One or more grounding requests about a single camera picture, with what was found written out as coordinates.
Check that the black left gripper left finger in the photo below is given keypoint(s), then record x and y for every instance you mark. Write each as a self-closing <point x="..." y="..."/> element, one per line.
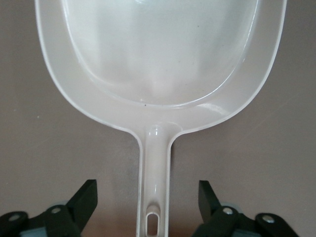
<point x="81" y="202"/>

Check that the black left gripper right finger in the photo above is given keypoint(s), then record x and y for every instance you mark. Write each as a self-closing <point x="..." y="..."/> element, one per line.
<point x="209" y="202"/>

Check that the beige plastic dustpan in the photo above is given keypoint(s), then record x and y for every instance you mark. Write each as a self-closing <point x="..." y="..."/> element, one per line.
<point x="158" y="61"/>

